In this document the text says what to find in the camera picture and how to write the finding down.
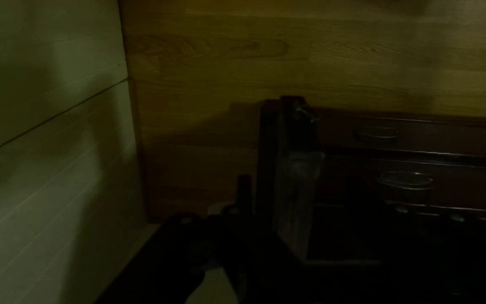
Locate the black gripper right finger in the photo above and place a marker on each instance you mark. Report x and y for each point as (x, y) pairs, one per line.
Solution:
(366, 219)

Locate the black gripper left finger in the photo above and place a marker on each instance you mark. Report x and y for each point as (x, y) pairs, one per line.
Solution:
(244, 207)

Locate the dark wooden dresser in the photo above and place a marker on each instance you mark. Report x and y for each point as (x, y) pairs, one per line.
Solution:
(450, 145)

